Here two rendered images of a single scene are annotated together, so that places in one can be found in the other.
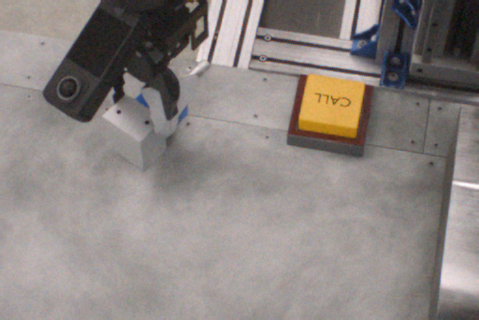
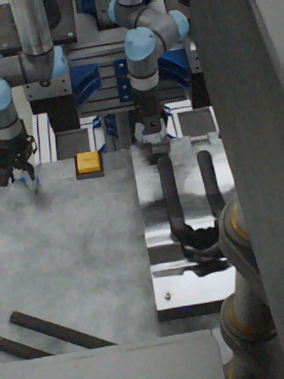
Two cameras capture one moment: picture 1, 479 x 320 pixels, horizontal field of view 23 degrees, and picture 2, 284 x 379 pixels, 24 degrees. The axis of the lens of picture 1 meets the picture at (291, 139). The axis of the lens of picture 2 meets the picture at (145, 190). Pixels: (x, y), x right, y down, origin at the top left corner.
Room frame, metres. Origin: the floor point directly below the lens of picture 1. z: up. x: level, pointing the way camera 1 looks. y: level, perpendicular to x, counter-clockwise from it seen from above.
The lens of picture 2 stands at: (-0.58, -0.01, 2.24)
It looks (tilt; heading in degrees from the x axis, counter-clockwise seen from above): 51 degrees down; 352
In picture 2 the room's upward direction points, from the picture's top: 8 degrees counter-clockwise
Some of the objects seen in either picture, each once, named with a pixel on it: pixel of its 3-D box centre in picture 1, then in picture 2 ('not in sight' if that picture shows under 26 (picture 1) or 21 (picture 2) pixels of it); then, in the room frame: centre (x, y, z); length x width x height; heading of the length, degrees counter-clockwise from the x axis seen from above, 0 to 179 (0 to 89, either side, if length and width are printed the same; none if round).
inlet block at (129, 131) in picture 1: (166, 102); (30, 179); (0.69, 0.13, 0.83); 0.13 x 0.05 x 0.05; 146
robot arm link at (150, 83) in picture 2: not in sight; (142, 76); (0.73, -0.23, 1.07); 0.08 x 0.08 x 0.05
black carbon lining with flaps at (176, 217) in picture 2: not in sight; (195, 196); (0.42, -0.27, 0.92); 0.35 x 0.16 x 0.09; 173
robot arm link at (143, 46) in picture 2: not in sight; (141, 52); (0.73, -0.24, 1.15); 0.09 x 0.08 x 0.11; 124
